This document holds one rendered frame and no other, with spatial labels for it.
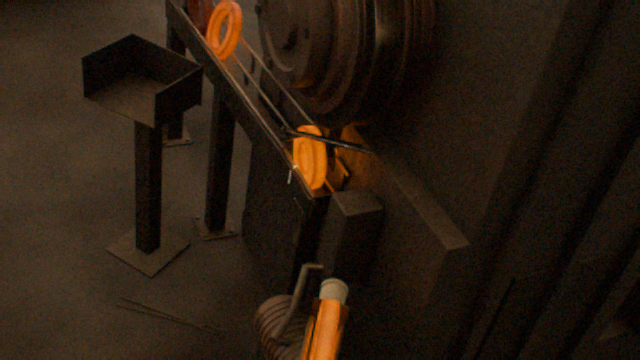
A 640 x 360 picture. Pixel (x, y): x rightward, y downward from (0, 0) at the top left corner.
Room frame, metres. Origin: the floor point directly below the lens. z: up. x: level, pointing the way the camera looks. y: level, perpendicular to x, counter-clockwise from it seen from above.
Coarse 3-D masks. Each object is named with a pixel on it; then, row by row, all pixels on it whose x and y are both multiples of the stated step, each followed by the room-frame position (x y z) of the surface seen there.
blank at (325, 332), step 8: (320, 304) 0.94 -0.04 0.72; (328, 304) 0.89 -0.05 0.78; (336, 304) 0.90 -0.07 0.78; (320, 312) 0.88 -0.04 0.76; (328, 312) 0.87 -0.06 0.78; (336, 312) 0.87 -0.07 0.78; (320, 320) 0.85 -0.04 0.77; (328, 320) 0.85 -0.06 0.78; (336, 320) 0.85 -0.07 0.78; (320, 328) 0.83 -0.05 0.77; (328, 328) 0.84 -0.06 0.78; (336, 328) 0.84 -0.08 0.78; (320, 336) 0.82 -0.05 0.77; (328, 336) 0.82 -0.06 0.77; (312, 344) 0.89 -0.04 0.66; (320, 344) 0.81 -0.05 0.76; (328, 344) 0.81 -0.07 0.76; (312, 352) 0.86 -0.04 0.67; (320, 352) 0.80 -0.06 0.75; (328, 352) 0.80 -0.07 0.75
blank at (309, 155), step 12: (312, 132) 1.38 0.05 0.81; (300, 144) 1.40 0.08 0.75; (312, 144) 1.34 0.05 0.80; (300, 156) 1.40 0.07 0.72; (312, 156) 1.33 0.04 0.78; (324, 156) 1.33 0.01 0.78; (300, 168) 1.37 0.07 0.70; (312, 168) 1.32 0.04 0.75; (324, 168) 1.32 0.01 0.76; (312, 180) 1.31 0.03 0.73
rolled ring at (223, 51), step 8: (224, 0) 2.05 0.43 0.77; (216, 8) 2.07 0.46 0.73; (224, 8) 2.03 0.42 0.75; (232, 8) 1.99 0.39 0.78; (216, 16) 2.05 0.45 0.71; (224, 16) 2.06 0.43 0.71; (232, 16) 1.97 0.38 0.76; (240, 16) 1.98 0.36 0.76; (216, 24) 2.05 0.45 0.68; (232, 24) 1.94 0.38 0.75; (240, 24) 1.96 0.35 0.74; (208, 32) 2.04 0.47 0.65; (216, 32) 2.04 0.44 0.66; (232, 32) 1.93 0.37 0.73; (240, 32) 1.95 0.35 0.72; (208, 40) 2.01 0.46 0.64; (216, 40) 2.02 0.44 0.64; (224, 40) 1.94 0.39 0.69; (232, 40) 1.92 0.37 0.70; (216, 48) 1.95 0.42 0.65; (224, 48) 1.92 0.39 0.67; (232, 48) 1.93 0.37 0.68; (224, 56) 1.93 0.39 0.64
